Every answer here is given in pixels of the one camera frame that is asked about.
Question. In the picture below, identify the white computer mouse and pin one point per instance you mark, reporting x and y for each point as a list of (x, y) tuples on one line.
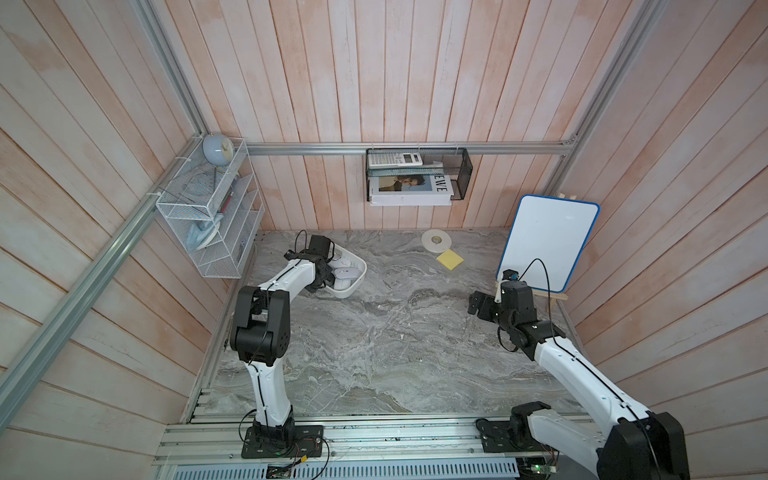
[(347, 274)]

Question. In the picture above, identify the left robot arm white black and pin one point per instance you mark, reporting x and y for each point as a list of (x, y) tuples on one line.
[(260, 335)]

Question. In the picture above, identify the blue framed whiteboard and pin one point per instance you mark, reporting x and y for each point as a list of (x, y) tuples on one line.
[(549, 243)]

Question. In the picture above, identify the black mesh wall basket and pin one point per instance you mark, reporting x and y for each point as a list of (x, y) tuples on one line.
[(456, 161)]

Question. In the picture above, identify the aluminium front rail frame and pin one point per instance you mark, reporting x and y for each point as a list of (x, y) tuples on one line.
[(379, 447)]

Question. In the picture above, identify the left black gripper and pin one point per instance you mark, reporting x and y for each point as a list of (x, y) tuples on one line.
[(314, 286)]

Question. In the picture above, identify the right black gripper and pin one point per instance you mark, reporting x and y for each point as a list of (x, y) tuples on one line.
[(474, 302)]

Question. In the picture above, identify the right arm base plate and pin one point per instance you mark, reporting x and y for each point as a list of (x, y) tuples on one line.
[(507, 437)]

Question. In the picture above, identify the white magazine book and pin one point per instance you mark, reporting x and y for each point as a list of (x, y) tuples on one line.
[(410, 190)]

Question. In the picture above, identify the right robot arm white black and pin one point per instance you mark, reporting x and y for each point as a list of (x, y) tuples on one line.
[(632, 442)]

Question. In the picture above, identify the white mouse in box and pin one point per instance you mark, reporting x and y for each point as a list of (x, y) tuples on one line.
[(340, 262)]

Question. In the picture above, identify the green thin book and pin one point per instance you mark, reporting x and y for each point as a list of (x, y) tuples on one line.
[(428, 169)]

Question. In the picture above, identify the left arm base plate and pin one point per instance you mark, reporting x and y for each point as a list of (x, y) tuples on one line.
[(262, 442)]

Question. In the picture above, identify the yellow sticky note pad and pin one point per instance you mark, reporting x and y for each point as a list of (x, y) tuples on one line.
[(450, 259)]

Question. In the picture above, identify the white calculator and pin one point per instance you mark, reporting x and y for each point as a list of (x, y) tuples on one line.
[(391, 159)]

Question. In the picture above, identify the white plastic storage box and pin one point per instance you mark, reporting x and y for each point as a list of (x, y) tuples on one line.
[(344, 289)]

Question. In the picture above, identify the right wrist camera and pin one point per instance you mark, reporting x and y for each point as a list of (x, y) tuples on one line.
[(509, 275)]

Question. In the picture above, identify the white wire wall rack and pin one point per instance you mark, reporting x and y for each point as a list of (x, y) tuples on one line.
[(214, 210)]

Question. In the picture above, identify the white tape roll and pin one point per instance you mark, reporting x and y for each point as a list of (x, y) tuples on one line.
[(436, 241)]

